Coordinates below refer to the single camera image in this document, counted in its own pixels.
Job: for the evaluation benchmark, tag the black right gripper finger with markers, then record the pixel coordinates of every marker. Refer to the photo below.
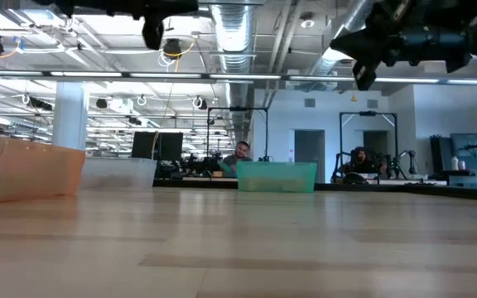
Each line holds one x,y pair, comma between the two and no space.
354,45
364,74

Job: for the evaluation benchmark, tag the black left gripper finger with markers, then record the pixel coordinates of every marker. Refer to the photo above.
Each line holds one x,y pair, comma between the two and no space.
153,33

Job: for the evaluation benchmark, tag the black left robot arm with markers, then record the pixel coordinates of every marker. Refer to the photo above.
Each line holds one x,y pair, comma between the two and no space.
89,4

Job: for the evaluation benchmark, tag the grey door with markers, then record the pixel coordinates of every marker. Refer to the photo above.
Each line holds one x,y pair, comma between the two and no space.
377,140
309,149

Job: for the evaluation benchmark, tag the person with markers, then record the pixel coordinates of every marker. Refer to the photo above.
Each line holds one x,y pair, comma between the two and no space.
362,157
240,151

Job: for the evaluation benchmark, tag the black computer monitor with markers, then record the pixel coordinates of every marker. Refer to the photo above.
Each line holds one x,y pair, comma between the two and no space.
144,145
171,146

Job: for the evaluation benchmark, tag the grey computer monitor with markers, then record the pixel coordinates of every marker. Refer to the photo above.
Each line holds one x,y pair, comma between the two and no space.
470,145

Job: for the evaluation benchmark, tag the white building pillar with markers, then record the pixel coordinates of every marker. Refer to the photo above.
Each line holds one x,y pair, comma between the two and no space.
70,120

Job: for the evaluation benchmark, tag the white bottle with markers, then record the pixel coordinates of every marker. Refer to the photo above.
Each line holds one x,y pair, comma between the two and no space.
454,163
462,164

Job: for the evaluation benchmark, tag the teal translucent plastic bin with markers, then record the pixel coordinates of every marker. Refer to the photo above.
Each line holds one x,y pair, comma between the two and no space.
276,178

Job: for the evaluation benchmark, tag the clear plastic bin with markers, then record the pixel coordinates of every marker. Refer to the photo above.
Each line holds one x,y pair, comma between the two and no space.
118,174

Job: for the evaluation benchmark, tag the black desk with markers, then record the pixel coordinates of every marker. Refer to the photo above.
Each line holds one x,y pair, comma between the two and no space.
470,179

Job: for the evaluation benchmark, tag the orange translucent plastic bin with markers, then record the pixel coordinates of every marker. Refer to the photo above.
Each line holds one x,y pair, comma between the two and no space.
23,174

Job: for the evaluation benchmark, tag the black metal station frame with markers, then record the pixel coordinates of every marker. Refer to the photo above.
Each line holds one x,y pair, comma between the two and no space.
396,136

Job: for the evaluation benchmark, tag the silver ventilation duct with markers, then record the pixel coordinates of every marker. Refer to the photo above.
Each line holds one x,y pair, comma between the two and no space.
233,37

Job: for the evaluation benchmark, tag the black table frame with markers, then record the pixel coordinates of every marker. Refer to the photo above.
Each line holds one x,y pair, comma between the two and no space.
449,192

